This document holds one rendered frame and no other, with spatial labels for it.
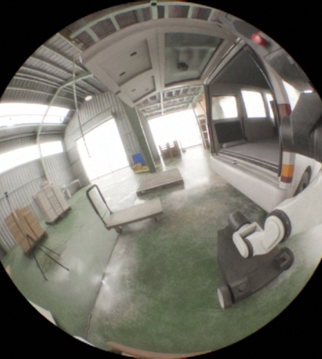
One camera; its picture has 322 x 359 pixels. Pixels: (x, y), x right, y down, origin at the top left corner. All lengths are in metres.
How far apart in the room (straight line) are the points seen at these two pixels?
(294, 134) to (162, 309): 1.13
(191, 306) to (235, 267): 0.41
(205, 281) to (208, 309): 0.25
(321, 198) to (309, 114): 0.19
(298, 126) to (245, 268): 0.79
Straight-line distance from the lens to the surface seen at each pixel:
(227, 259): 0.88
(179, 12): 2.28
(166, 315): 1.00
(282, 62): 0.35
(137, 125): 4.17
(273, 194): 0.92
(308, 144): 0.36
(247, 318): 1.02
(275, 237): 0.48
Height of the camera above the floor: 0.96
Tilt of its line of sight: 18 degrees down
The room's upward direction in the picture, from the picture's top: 19 degrees counter-clockwise
